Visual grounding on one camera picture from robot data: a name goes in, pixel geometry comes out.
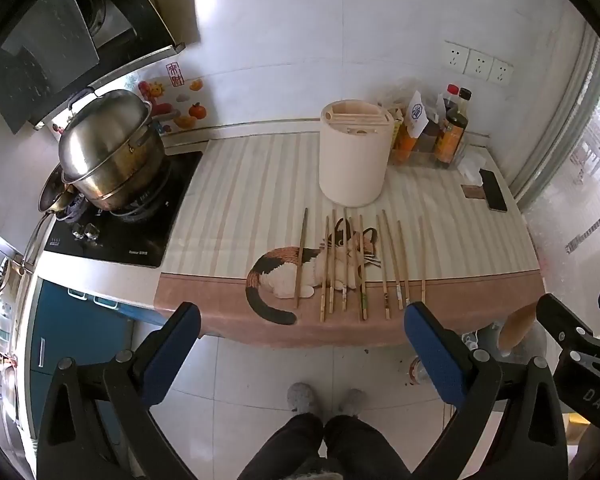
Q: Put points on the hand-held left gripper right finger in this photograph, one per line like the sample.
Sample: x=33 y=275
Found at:
x=435 y=355

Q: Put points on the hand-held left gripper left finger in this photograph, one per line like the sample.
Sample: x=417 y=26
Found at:
x=172 y=355

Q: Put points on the row of wooden chopsticks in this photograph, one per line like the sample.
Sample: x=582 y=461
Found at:
x=362 y=270

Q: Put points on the cream cylindrical chopstick holder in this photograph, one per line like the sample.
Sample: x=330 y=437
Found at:
x=352 y=160

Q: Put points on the plastic bottle red label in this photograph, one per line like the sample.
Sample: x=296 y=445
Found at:
x=420 y=371

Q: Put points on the round brown wooden object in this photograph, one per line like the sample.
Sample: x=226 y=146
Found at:
x=517 y=325

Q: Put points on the grey slipper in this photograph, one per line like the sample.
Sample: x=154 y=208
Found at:
x=302 y=397
x=352 y=401

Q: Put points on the blue kitchen cabinet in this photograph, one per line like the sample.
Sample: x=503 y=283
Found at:
x=75 y=340

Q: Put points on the person's right leg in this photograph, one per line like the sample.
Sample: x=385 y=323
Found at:
x=365 y=452

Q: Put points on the person's leg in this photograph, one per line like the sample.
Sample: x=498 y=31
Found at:
x=365 y=452
x=285 y=450

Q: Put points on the black glass gas stove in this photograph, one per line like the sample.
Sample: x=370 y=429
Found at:
x=135 y=240

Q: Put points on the person's left leg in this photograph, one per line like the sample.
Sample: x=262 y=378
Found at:
x=285 y=450

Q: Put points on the black smartphone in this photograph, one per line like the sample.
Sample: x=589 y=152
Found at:
x=495 y=190

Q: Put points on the stove knob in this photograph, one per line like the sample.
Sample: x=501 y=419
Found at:
x=93 y=230
x=78 y=230

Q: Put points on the brown card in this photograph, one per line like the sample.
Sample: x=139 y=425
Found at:
x=475 y=193

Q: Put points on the window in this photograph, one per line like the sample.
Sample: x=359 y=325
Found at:
x=580 y=135

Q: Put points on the striped cat print table mat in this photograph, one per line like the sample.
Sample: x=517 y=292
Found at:
x=240 y=200

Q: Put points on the white tissue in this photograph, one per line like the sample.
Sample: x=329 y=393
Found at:
x=472 y=170

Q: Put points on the clear plastic organizer bin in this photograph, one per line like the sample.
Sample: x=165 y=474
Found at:
x=430 y=159

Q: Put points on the dark metal pan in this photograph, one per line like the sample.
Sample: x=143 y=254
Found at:
x=55 y=195

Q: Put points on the dark bottle orange label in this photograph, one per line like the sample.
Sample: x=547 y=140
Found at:
x=452 y=135

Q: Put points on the yellow packet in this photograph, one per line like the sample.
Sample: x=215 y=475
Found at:
x=398 y=127

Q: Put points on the stainless steel pot lid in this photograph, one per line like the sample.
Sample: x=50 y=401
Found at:
x=102 y=135

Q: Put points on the white paper bag blue emblem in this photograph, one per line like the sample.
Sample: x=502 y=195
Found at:
x=418 y=112

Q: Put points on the red cap sauce bottle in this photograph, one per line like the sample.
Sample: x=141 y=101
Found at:
x=450 y=97

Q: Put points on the clear plastic bag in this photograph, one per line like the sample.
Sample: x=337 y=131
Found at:
x=392 y=92

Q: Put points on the black range hood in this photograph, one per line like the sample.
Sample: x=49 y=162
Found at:
x=45 y=45

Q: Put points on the fruit cartoon wall sticker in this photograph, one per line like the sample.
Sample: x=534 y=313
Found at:
x=180 y=105

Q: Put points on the white wall socket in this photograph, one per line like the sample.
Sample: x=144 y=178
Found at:
x=501 y=71
x=479 y=64
x=455 y=55

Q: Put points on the red seal wall sticker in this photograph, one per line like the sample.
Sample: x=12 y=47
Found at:
x=173 y=70

